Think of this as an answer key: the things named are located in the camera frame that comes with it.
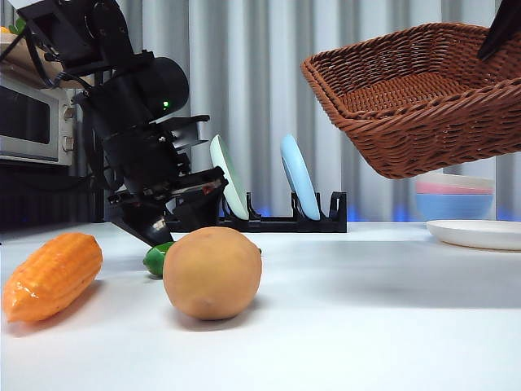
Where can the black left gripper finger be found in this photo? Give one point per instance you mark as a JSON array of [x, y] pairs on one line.
[[199, 212], [146, 224]]

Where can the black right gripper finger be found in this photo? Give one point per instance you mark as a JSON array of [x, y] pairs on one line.
[[502, 24]]

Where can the green toy cucumber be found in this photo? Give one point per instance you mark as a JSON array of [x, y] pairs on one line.
[[154, 260]]

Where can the brown toy potato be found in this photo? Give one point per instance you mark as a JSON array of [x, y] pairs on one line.
[[211, 273]]

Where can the orange toy corn cob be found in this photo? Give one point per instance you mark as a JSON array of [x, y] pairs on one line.
[[53, 277]]

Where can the brown wicker basket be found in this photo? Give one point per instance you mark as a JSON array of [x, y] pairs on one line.
[[407, 134]]

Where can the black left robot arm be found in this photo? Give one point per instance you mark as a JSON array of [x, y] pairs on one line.
[[134, 102]]

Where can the pale green plate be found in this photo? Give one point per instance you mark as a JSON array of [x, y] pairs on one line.
[[235, 187]]

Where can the black dish rack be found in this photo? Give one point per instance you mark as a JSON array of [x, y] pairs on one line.
[[285, 225]]

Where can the light blue plate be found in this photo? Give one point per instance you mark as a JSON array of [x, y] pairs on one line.
[[299, 175]]

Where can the grey pleated curtain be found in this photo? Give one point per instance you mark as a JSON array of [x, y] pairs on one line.
[[252, 81]]

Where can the silver toaster oven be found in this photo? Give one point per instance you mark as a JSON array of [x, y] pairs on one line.
[[24, 122]]

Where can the pink bowl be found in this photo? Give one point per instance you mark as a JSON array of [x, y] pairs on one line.
[[427, 188]]

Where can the blue bowl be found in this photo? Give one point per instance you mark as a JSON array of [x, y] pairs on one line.
[[452, 206]]

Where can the white flat plate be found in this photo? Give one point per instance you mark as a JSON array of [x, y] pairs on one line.
[[480, 234]]

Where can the green leaves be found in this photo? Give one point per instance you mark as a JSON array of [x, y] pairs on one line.
[[18, 27]]

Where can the black metal shelf frame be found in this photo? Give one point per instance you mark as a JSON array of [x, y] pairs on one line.
[[40, 173]]

